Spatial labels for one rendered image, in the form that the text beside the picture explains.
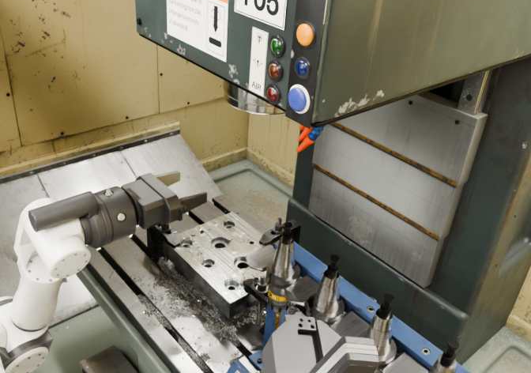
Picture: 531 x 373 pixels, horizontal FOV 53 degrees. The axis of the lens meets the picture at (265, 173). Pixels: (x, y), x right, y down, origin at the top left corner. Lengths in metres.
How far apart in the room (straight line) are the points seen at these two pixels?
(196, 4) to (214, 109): 1.56
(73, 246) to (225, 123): 1.65
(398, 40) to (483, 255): 0.81
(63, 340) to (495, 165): 1.27
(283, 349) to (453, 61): 0.60
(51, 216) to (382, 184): 0.91
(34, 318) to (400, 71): 0.72
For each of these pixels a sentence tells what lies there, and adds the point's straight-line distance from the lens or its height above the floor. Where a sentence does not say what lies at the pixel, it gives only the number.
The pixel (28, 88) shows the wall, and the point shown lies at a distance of 1.93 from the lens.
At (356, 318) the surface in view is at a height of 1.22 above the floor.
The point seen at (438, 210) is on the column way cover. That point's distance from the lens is 1.39.
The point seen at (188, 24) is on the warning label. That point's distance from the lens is 0.83.
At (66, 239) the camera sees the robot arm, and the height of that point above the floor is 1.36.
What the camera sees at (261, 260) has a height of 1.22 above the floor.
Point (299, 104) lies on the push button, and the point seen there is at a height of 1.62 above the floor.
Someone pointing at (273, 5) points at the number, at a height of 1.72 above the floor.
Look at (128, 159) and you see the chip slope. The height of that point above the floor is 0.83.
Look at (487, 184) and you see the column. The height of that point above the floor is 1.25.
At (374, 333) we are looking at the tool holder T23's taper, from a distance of 0.86.
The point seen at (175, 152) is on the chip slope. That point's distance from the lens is 2.20.
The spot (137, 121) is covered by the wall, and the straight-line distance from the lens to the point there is 2.15.
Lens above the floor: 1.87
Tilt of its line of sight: 31 degrees down
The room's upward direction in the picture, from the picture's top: 5 degrees clockwise
